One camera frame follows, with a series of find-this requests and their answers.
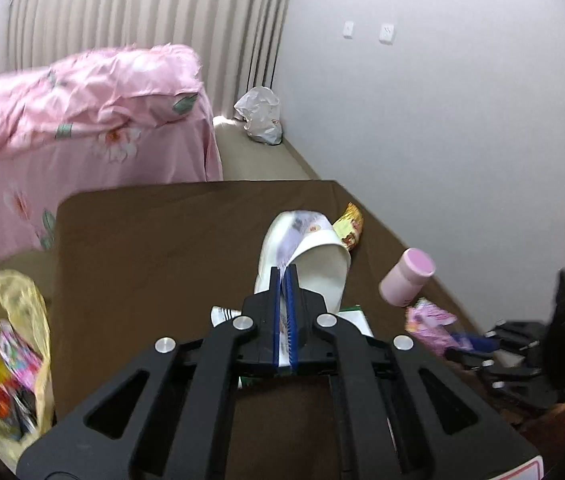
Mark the yellow plastic bag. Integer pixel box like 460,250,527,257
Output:
0,269,56,471

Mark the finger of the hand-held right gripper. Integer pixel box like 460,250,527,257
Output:
443,349,565,416
451,319,549,356

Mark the pink floral bedsheet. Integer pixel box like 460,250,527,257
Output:
0,90,224,271

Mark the pink snack packet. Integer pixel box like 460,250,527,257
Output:
406,298,459,357

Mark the person's right forearm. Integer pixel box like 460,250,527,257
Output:
512,391,565,442

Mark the pink printed packet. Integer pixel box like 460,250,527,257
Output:
0,322,44,377

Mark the white snack packet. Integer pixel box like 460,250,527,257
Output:
254,210,352,376

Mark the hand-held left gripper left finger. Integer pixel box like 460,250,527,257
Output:
16,266,283,480

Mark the pink bottle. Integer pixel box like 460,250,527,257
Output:
379,248,436,307

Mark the white plastic bag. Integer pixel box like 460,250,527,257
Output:
234,86,283,146

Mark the pink floral duvet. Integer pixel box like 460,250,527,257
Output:
0,44,203,161

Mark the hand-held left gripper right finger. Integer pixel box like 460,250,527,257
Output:
285,265,540,480

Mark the small yellow snack packet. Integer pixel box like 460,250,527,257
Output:
331,202,365,253

